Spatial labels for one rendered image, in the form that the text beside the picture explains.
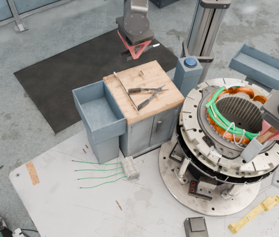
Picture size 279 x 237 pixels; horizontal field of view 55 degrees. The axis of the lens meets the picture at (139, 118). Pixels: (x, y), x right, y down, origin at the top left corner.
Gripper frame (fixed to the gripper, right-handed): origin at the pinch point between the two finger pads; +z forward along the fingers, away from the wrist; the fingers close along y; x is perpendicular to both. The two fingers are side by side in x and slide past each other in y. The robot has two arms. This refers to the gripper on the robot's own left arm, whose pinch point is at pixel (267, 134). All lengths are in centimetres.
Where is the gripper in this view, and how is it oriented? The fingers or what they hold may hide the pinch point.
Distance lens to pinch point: 67.5
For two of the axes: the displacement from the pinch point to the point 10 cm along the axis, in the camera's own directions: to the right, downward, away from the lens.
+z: -1.3, 5.1, 8.5
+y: 7.0, 6.5, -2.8
